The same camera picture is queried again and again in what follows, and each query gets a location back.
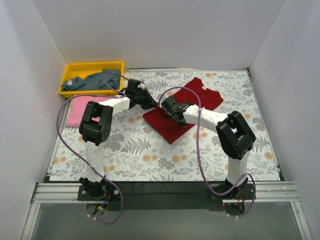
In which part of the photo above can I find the folded pink t shirt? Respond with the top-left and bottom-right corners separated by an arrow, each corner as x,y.
65,96 -> 109,128

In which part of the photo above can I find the yellow plastic bin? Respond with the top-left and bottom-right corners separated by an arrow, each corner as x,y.
58,61 -> 125,99

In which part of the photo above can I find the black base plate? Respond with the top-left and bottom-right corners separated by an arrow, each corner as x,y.
76,180 -> 257,213

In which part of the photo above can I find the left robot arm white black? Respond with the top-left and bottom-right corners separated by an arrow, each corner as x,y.
79,79 -> 158,200

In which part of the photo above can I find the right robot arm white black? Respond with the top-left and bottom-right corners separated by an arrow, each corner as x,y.
161,96 -> 256,199

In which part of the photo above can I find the grey-blue t shirt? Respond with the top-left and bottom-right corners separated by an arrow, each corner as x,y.
61,69 -> 121,92

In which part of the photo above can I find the red t shirt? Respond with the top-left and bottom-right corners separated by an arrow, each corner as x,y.
142,76 -> 225,145

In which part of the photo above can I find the floral table mat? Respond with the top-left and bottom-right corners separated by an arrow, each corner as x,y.
49,71 -> 282,182

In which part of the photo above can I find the aluminium frame rail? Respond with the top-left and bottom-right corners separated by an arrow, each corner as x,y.
31,182 -> 81,204

